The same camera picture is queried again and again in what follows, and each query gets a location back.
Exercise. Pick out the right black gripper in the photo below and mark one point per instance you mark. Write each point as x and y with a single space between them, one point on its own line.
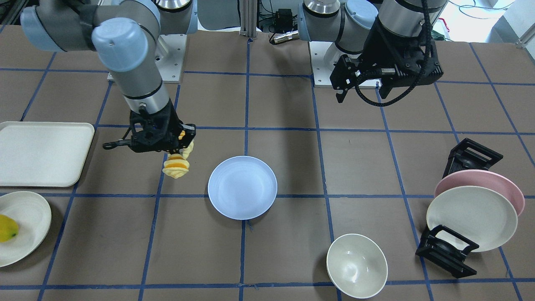
169 121

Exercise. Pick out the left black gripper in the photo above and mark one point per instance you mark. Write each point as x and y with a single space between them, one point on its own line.
373 46

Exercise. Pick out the blue plate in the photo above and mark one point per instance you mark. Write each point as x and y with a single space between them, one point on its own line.
242 187

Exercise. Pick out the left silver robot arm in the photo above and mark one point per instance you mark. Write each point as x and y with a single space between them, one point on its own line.
348 24

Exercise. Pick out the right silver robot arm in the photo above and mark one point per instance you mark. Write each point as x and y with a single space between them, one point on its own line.
71 25

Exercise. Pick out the pink plate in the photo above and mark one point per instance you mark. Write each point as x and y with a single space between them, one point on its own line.
487 179

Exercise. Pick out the cream plate with lemon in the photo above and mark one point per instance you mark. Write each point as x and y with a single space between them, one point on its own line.
32 213

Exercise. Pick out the cream plate in rack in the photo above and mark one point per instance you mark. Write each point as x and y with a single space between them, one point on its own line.
479 214

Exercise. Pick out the black plate rack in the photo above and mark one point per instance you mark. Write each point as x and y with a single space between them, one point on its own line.
466 155

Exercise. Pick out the white rectangular tray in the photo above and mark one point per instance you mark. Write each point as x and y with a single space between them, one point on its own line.
43 154

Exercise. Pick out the cream bowl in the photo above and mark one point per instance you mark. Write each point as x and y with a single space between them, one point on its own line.
357 266

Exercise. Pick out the yellow lemon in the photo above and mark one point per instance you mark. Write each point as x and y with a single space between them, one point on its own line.
9 228

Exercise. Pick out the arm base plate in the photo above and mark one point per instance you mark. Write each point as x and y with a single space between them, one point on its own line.
171 58
323 56

